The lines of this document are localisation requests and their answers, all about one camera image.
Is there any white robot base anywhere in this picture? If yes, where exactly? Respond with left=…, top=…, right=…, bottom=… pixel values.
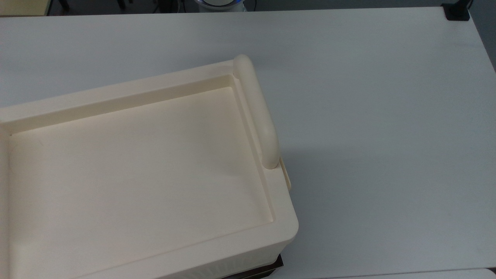
left=196, top=0, right=247, bottom=12

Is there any cream plastic cabinet body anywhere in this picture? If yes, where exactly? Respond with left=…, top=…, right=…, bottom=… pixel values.
left=0, top=60, right=299, bottom=279

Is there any yellowish wooden desk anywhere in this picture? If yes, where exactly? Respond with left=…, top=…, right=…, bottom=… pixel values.
left=0, top=0, right=52, bottom=16

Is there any black camera stand clamp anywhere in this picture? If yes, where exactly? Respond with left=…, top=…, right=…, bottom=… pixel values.
left=441, top=0, right=471, bottom=21

